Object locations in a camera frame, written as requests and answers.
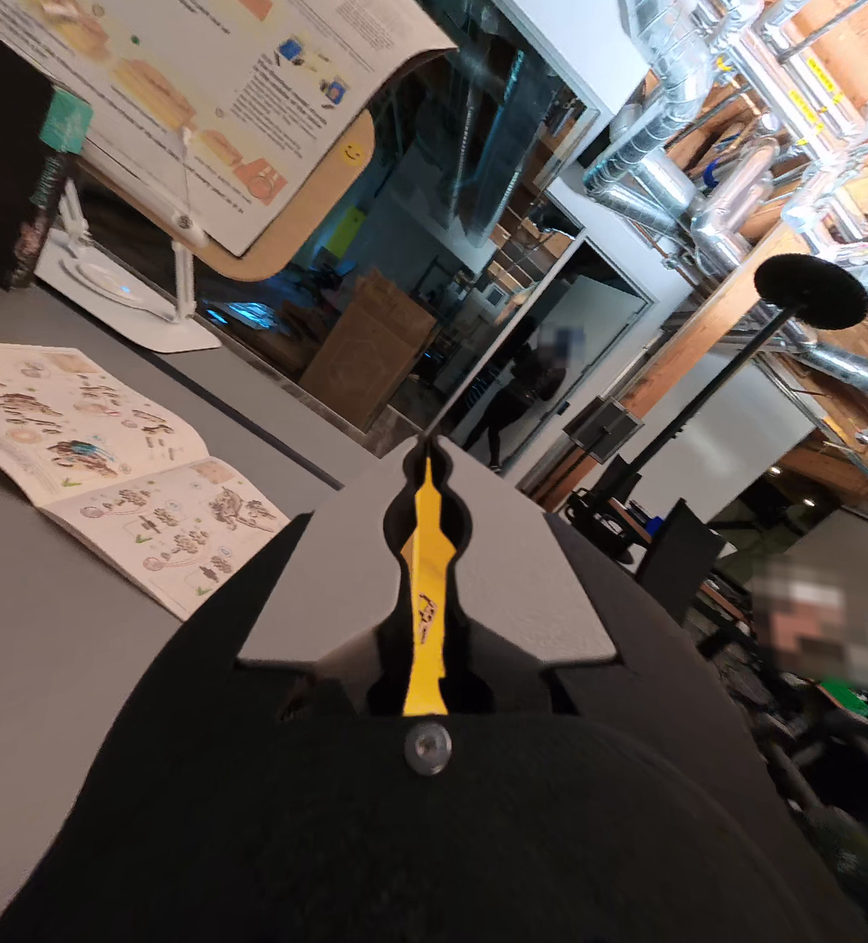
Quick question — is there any black monitor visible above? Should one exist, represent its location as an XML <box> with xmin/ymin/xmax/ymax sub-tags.
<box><xmin>636</xmin><ymin>499</ymin><xmax>727</xmax><ymax>627</ymax></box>

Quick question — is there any instruction poster board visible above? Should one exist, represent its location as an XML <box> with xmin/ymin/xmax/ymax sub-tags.
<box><xmin>0</xmin><ymin>0</ymin><xmax>458</xmax><ymax>282</ymax></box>

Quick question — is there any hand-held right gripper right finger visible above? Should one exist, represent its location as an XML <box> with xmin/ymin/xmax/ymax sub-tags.
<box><xmin>437</xmin><ymin>435</ymin><xmax>620</xmax><ymax>714</ymax></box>

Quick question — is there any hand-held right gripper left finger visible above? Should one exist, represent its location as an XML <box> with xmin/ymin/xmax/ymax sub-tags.
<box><xmin>236</xmin><ymin>435</ymin><xmax>435</xmax><ymax>716</ymax></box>

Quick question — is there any open instruction booklet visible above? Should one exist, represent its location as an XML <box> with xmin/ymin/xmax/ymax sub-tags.
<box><xmin>0</xmin><ymin>340</ymin><xmax>291</xmax><ymax>622</ymax></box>

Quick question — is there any black model kit box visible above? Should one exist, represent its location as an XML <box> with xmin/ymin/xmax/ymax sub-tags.
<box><xmin>0</xmin><ymin>13</ymin><xmax>94</xmax><ymax>290</ymax></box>

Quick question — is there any white document stand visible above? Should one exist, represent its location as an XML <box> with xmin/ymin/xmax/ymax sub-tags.
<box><xmin>34</xmin><ymin>125</ymin><xmax>223</xmax><ymax>355</ymax></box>

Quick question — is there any brown cardboard box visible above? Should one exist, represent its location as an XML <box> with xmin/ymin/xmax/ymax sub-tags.
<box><xmin>300</xmin><ymin>269</ymin><xmax>438</xmax><ymax>432</ymax></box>

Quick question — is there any black round-top floor stand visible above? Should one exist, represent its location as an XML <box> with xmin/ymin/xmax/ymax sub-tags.
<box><xmin>566</xmin><ymin>254</ymin><xmax>868</xmax><ymax>561</ymax></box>

